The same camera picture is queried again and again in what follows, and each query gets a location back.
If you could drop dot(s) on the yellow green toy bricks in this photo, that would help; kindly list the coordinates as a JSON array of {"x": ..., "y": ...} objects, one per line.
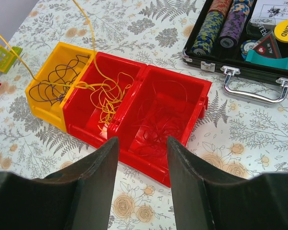
[{"x": 7, "y": 59}]

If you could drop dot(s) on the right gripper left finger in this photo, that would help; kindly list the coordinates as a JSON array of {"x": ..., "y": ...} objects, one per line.
[{"x": 78, "y": 197}]

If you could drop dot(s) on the black poker chip case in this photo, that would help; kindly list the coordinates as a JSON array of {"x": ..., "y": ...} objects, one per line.
[{"x": 236, "y": 38}]

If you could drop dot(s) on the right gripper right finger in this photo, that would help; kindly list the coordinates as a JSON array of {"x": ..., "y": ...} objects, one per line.
[{"x": 208, "y": 198}]

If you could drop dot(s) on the yellow plastic bin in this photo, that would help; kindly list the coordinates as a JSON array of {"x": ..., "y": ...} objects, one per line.
[{"x": 56, "y": 80}]

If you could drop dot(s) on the floral table mat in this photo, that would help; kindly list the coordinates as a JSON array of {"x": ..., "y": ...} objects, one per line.
[{"x": 240, "y": 137}]

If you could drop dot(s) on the red double plastic bin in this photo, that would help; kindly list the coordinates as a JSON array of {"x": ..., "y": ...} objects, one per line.
[{"x": 157, "y": 103}]

